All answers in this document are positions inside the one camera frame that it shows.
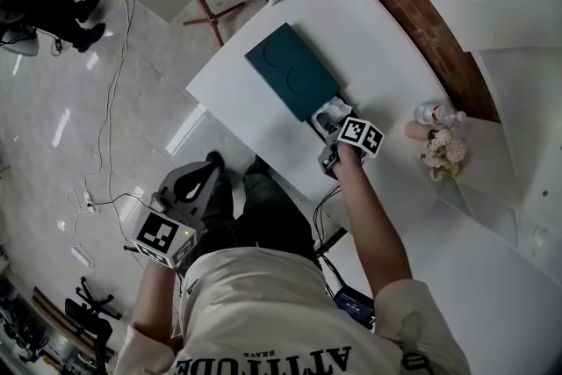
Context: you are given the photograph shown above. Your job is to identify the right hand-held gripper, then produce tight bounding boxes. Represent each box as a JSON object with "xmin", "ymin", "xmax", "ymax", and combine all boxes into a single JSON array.
[{"xmin": 313, "ymin": 112, "xmax": 385, "ymax": 179}]

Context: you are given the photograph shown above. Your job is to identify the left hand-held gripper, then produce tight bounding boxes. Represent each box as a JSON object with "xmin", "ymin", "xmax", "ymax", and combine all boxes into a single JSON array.
[{"xmin": 131, "ymin": 162, "xmax": 226, "ymax": 268}]

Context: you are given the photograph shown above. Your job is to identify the dark teal box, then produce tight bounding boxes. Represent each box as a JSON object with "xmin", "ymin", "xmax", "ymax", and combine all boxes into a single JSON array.
[{"xmin": 244, "ymin": 22, "xmax": 355, "ymax": 141}]

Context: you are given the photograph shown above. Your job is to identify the person's right forearm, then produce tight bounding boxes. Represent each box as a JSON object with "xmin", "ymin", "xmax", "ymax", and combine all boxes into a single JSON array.
[{"xmin": 335, "ymin": 144, "xmax": 414, "ymax": 299}]

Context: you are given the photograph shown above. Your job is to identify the person's left forearm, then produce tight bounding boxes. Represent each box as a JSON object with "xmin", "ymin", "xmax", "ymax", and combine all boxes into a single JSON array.
[{"xmin": 131, "ymin": 261, "xmax": 185, "ymax": 342}]

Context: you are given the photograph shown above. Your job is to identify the person's left black shoe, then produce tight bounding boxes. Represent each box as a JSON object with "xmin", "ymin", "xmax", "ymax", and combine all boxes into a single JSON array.
[{"xmin": 205, "ymin": 151, "xmax": 226, "ymax": 172}]

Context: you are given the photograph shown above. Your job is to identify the person's black trousers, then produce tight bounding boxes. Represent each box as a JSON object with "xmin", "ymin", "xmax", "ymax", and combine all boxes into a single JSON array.
[{"xmin": 197, "ymin": 169, "xmax": 324, "ymax": 269}]

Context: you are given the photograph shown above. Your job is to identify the white drawer desk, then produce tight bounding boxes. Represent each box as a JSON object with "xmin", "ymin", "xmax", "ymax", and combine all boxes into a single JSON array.
[{"xmin": 184, "ymin": 0, "xmax": 506, "ymax": 234}]

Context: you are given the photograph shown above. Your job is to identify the clear plastic water bottle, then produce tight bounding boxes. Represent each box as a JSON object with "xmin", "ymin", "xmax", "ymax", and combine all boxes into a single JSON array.
[{"xmin": 414, "ymin": 100, "xmax": 467, "ymax": 126}]

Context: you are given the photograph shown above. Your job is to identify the pink vase with pale flowers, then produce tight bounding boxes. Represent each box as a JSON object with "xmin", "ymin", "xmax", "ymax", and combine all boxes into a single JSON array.
[{"xmin": 403, "ymin": 120, "xmax": 467, "ymax": 182}]

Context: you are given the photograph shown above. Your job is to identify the person's cream printed shirt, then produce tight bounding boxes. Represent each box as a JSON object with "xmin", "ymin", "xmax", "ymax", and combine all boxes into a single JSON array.
[{"xmin": 113, "ymin": 248, "xmax": 473, "ymax": 375}]

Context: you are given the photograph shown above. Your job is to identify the black metal stand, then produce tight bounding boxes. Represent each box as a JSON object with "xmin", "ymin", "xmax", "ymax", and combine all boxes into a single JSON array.
[{"xmin": 64, "ymin": 276, "xmax": 123, "ymax": 375}]

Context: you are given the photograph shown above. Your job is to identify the black device with blue screen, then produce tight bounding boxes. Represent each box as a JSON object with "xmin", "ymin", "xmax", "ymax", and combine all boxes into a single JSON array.
[{"xmin": 332, "ymin": 284, "xmax": 375, "ymax": 326}]

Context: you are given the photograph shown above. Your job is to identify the grey metal chair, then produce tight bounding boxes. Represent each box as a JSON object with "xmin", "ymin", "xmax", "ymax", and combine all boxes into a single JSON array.
[{"xmin": 0, "ymin": 25, "xmax": 40, "ymax": 57}]

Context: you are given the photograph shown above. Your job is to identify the black cable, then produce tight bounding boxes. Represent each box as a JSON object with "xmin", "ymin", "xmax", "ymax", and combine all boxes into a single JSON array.
[
  {"xmin": 313, "ymin": 186, "xmax": 348, "ymax": 291},
  {"xmin": 122, "ymin": 243, "xmax": 190, "ymax": 313}
]

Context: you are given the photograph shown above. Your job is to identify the long white cable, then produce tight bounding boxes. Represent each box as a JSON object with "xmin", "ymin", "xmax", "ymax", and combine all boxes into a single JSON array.
[{"xmin": 65, "ymin": 0, "xmax": 137, "ymax": 242}]

